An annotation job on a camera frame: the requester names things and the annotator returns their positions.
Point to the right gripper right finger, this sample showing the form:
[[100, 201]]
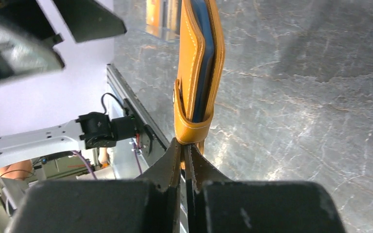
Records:
[[216, 204]]

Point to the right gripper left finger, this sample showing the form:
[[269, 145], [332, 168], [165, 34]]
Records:
[[150, 203]]

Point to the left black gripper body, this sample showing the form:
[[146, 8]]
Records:
[[27, 40]]

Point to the orange leather card holder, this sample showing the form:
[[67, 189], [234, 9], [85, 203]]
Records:
[[191, 53]]

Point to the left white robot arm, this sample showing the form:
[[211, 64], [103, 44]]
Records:
[[54, 111]]

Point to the middle gold card in case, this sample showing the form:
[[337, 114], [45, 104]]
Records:
[[163, 19]]

